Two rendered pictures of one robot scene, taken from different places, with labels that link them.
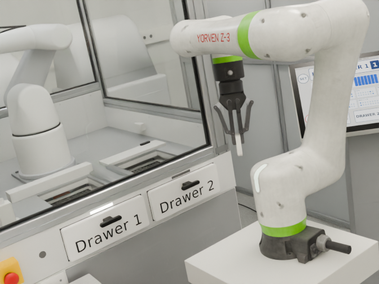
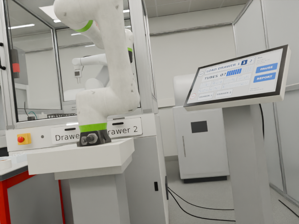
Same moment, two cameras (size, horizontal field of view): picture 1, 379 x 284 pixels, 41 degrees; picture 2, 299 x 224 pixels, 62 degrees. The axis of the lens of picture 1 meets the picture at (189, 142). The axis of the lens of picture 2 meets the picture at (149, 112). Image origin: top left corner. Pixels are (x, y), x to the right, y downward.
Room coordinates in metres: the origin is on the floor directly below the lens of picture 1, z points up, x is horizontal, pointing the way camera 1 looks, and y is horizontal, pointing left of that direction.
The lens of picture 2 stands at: (0.48, -1.12, 0.94)
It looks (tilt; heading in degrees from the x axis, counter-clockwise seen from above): 1 degrees up; 38
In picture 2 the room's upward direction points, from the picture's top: 7 degrees counter-clockwise
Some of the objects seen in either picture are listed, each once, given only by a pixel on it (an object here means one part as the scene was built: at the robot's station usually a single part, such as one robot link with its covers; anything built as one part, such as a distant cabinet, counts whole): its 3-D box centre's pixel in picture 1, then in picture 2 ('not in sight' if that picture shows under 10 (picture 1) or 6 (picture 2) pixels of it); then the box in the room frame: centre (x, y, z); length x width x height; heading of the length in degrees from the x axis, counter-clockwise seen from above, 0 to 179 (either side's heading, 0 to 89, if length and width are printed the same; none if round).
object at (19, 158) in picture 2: not in sight; (18, 158); (1.13, 0.37, 0.78); 0.12 x 0.08 x 0.04; 24
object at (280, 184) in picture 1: (282, 192); (94, 110); (1.23, -0.22, 0.99); 0.16 x 0.13 x 0.19; 120
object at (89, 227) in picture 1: (107, 227); (73, 133); (1.47, 0.31, 0.87); 0.29 x 0.02 x 0.11; 124
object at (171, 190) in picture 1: (185, 191); (119, 128); (1.65, 0.04, 0.87); 0.29 x 0.02 x 0.11; 124
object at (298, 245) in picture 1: (302, 240); (91, 138); (1.18, -0.25, 0.87); 0.26 x 0.15 x 0.06; 40
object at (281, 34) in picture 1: (282, 34); (73, 12); (1.15, -0.25, 1.41); 0.18 x 0.13 x 0.12; 30
